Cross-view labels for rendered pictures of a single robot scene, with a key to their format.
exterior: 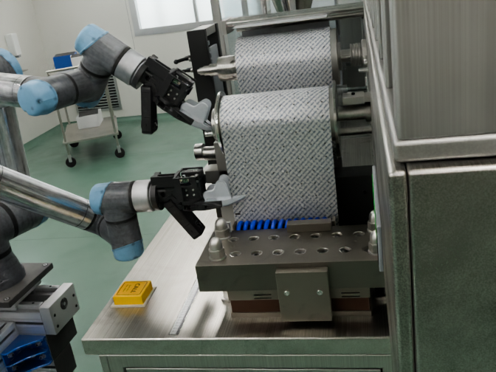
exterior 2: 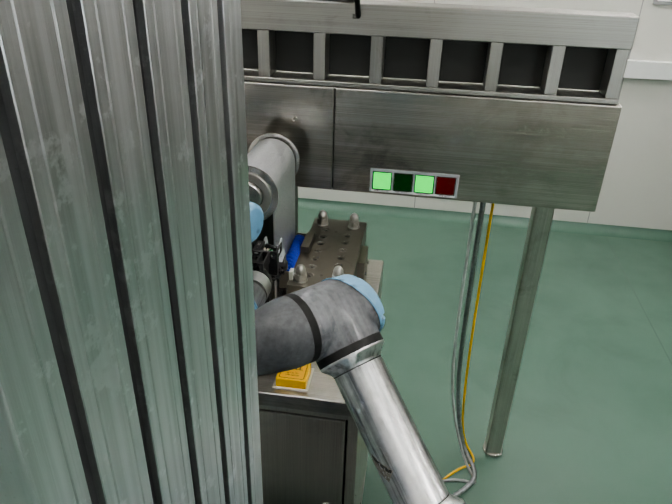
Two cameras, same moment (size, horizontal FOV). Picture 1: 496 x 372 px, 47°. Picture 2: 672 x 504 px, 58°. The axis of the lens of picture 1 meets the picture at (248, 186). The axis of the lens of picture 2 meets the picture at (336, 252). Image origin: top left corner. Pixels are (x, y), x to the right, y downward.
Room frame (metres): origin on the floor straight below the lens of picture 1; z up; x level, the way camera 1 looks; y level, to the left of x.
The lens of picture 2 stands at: (1.18, 1.39, 1.84)
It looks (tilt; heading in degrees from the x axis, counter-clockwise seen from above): 29 degrees down; 265
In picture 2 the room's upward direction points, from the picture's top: 2 degrees clockwise
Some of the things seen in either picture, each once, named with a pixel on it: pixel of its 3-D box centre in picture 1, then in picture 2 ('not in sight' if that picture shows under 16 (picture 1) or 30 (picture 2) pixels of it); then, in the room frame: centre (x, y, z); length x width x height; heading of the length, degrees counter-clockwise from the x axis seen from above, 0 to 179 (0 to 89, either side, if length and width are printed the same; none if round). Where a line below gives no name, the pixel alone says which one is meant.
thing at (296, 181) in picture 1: (282, 187); (285, 225); (1.19, -0.07, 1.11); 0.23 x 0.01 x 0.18; 77
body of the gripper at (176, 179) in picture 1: (179, 190); (262, 267); (1.24, 0.16, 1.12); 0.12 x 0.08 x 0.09; 77
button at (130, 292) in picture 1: (133, 292); (293, 374); (1.17, 0.30, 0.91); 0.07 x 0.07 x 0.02; 77
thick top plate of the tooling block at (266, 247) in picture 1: (299, 256); (330, 259); (1.07, -0.08, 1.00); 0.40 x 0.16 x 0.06; 77
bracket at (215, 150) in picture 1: (223, 199); not in sight; (1.32, 0.07, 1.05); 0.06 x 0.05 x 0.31; 77
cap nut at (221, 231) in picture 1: (221, 227); (300, 272); (1.15, 0.07, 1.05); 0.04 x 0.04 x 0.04
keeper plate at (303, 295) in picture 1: (304, 294); (363, 271); (0.97, -0.08, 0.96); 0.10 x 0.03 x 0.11; 77
